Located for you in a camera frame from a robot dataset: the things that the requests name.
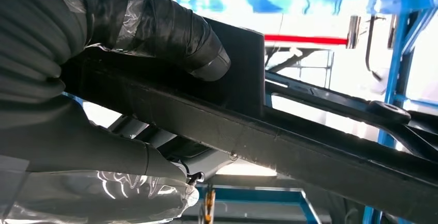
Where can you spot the blue metal shelf rack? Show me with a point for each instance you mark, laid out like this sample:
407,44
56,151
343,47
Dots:
395,79

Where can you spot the red stanchion belt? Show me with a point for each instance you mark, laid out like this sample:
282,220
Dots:
308,40

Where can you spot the chrome stanchion post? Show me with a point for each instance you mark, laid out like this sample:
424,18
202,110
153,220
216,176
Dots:
352,31

